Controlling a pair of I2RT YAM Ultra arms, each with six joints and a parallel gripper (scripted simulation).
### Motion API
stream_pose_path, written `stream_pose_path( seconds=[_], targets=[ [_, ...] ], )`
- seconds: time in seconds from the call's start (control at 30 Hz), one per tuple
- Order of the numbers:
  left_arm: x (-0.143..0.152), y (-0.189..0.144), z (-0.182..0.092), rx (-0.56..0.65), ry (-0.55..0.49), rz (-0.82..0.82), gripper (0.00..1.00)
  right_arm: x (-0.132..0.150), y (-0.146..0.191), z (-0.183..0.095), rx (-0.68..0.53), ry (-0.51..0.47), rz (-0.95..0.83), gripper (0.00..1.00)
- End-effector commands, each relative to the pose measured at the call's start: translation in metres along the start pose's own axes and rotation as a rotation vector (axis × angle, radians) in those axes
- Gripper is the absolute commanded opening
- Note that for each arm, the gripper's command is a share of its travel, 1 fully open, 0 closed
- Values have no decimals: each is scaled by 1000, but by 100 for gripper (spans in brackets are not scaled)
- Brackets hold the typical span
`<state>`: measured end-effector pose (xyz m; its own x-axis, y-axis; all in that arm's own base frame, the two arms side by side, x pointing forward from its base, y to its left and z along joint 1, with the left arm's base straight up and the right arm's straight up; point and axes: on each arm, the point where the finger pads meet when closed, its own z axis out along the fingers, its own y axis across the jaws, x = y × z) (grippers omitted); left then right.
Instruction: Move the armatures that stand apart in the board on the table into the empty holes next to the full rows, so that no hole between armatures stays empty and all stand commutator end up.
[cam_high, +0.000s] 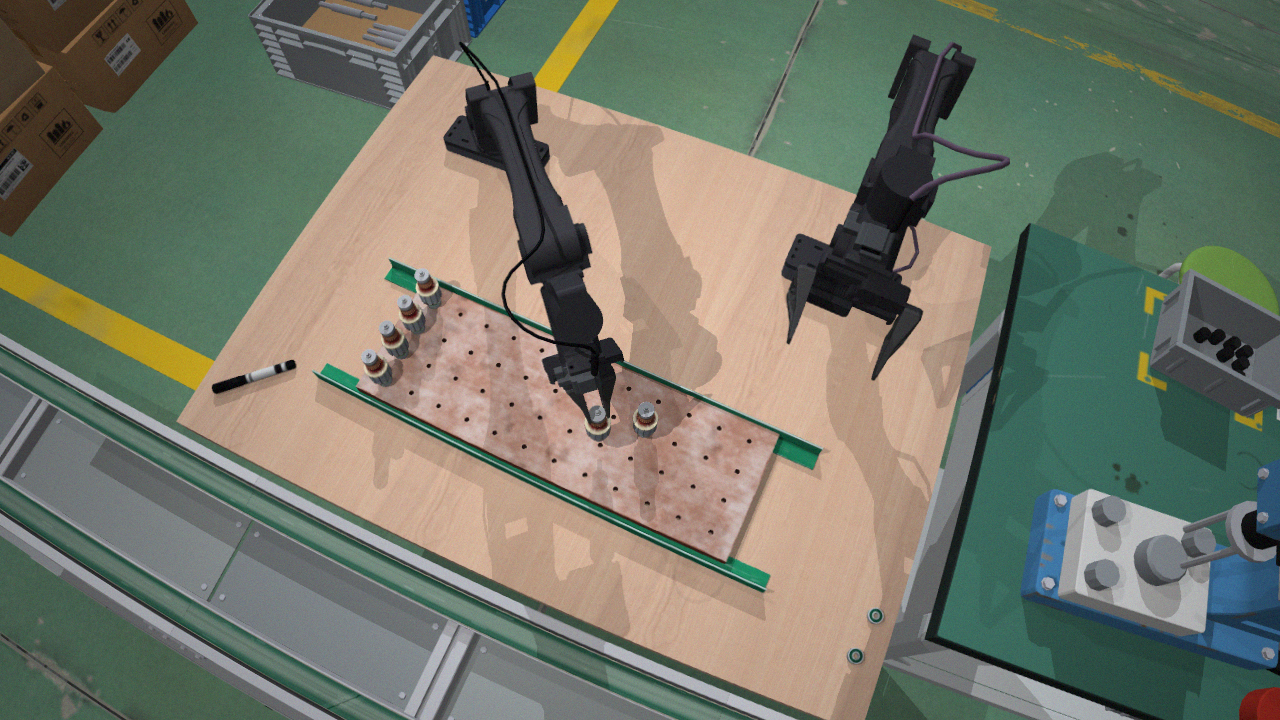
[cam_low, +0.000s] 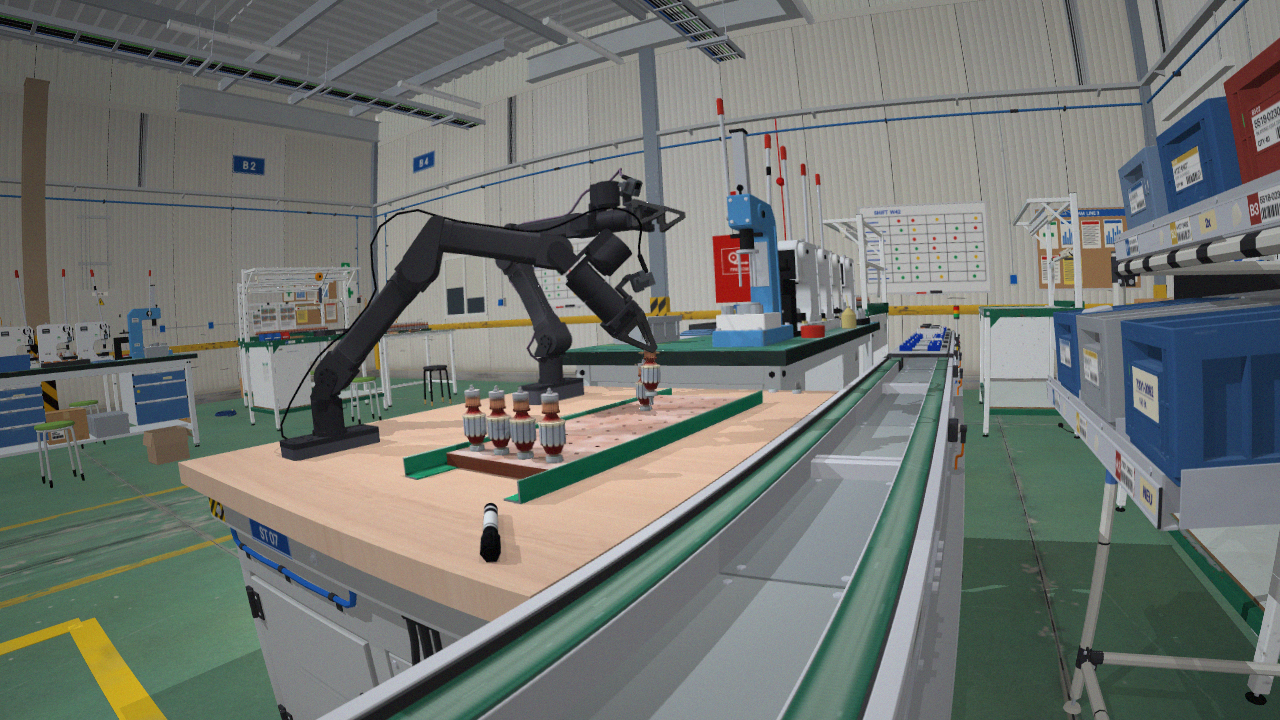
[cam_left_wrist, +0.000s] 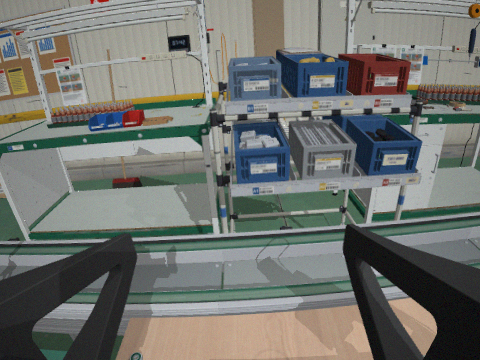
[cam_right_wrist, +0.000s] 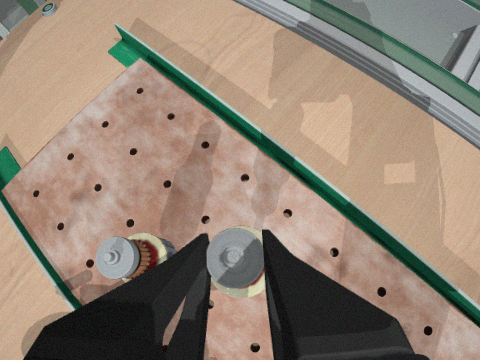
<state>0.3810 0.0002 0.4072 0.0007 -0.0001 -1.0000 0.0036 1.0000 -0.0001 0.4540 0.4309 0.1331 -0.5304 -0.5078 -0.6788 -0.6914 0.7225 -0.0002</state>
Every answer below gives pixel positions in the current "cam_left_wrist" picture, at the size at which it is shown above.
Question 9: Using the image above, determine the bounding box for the grey metal shelf rack with plastic storage bins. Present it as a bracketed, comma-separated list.
[209, 45, 423, 234]

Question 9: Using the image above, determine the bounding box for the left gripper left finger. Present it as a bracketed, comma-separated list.
[0, 233, 137, 360]

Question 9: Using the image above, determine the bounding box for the green and grey conveyor belt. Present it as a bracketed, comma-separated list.
[0, 212, 480, 341]

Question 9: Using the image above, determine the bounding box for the row of blue and red plastic parts bins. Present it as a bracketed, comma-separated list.
[88, 109, 173, 132]

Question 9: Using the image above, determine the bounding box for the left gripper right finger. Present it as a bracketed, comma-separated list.
[343, 224, 480, 360]

